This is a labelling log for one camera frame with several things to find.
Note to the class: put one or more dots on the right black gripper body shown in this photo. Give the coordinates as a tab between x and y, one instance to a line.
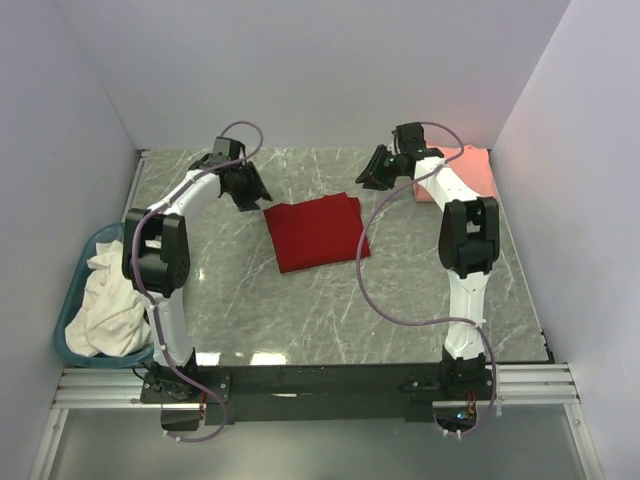
393	157

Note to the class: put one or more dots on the red t shirt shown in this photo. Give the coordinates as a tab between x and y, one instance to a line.
317	232

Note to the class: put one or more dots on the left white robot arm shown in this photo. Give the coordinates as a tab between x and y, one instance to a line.
156	256

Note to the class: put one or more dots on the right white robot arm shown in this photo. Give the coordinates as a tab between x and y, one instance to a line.
468	247

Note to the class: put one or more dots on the folded pink t shirt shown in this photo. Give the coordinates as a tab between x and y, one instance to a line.
472	167

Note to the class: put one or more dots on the white cloth in basket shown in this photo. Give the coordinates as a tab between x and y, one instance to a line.
110	320

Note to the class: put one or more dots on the teal plastic basket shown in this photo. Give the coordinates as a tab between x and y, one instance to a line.
73	302

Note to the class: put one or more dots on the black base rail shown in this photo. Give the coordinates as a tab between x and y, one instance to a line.
332	407

